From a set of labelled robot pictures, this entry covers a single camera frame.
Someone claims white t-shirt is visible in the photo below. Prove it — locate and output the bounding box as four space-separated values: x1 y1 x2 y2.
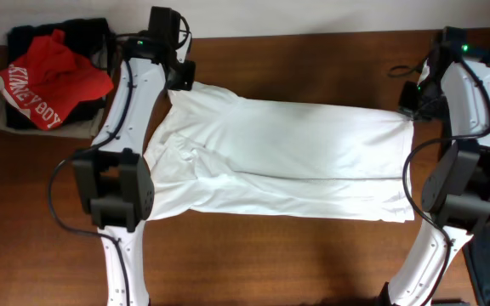
145 83 413 223

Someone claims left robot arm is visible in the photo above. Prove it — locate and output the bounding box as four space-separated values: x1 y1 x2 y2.
72 37 195 305

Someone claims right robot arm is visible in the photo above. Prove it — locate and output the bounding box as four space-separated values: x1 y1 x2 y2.
375 42 490 305

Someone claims black folded garment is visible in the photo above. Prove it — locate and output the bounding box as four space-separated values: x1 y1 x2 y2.
5 18 116 130

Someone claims red printed t-shirt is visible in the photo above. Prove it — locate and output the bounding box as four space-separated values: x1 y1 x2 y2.
0 30 113 131

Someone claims grey-green folded garment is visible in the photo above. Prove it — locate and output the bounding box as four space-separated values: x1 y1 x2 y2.
0 51 121 140

